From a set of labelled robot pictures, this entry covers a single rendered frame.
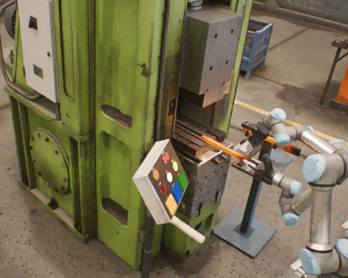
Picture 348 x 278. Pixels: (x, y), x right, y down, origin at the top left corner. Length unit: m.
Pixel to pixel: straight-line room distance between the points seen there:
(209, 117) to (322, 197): 1.19
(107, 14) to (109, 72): 0.33
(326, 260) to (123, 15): 1.53
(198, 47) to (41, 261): 1.87
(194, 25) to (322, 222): 1.13
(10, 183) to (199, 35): 2.31
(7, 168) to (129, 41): 2.15
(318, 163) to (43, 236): 2.18
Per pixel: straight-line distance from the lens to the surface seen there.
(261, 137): 2.22
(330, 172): 1.76
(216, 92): 2.30
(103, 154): 2.61
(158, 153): 1.96
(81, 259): 3.03
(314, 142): 2.02
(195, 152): 2.41
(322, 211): 1.81
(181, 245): 2.90
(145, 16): 1.96
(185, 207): 2.66
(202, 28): 2.06
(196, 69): 2.13
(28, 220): 3.36
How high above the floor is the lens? 2.31
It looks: 33 degrees down
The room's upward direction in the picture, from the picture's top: 7 degrees clockwise
